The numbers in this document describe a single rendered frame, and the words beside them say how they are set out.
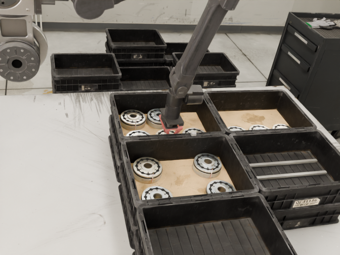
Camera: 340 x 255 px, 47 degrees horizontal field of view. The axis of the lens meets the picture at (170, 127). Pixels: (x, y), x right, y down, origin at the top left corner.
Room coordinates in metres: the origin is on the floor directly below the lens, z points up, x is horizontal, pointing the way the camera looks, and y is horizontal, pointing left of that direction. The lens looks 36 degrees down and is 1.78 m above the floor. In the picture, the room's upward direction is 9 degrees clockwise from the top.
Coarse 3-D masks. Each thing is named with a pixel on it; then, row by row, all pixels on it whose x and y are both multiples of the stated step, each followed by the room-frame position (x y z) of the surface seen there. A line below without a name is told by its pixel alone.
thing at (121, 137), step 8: (112, 96) 1.31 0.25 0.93; (112, 104) 1.26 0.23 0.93; (208, 104) 1.37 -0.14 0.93; (112, 112) 1.23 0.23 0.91; (216, 120) 1.26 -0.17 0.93; (120, 128) 1.12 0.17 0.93; (120, 136) 1.07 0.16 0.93; (128, 136) 1.08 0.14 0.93; (136, 136) 1.08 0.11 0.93; (144, 136) 1.09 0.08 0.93; (152, 136) 1.10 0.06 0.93; (160, 136) 1.11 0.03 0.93; (168, 136) 1.11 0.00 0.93
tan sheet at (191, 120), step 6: (144, 114) 1.37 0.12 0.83; (180, 114) 1.41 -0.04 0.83; (186, 114) 1.42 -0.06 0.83; (192, 114) 1.43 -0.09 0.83; (186, 120) 1.37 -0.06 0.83; (192, 120) 1.38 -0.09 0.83; (198, 120) 1.39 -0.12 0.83; (144, 126) 1.28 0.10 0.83; (150, 126) 1.29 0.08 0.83; (186, 126) 1.33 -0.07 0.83; (192, 126) 1.34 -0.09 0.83; (198, 126) 1.34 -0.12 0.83; (126, 132) 1.23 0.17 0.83; (150, 132) 1.25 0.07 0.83; (156, 132) 1.26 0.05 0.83; (180, 132) 1.28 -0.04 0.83
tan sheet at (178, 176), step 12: (132, 168) 1.02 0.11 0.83; (168, 168) 1.05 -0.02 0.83; (180, 168) 1.07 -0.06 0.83; (192, 168) 1.08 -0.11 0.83; (168, 180) 1.00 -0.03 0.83; (180, 180) 1.00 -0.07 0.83; (192, 180) 1.02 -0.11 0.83; (204, 180) 1.03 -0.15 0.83; (228, 180) 1.05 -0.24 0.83; (180, 192) 0.95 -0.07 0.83; (192, 192) 0.96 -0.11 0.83; (204, 192) 0.97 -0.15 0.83
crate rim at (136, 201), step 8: (176, 136) 1.12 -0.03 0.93; (184, 136) 1.13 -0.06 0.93; (192, 136) 1.14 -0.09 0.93; (200, 136) 1.14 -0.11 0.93; (208, 136) 1.15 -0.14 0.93; (216, 136) 1.16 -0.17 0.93; (224, 136) 1.17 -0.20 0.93; (232, 144) 1.13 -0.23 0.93; (128, 160) 0.95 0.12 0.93; (240, 160) 1.04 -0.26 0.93; (128, 168) 0.91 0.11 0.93; (128, 176) 0.89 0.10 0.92; (248, 176) 0.97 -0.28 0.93; (256, 184) 0.94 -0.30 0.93; (136, 192) 0.82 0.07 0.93; (224, 192) 0.88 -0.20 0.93; (232, 192) 0.89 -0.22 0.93; (240, 192) 0.89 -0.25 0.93; (248, 192) 0.89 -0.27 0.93; (256, 192) 0.90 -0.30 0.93; (136, 200) 0.79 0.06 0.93; (144, 200) 0.79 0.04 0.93; (152, 200) 0.80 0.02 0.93; (160, 200) 0.80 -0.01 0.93; (168, 200) 0.81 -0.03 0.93
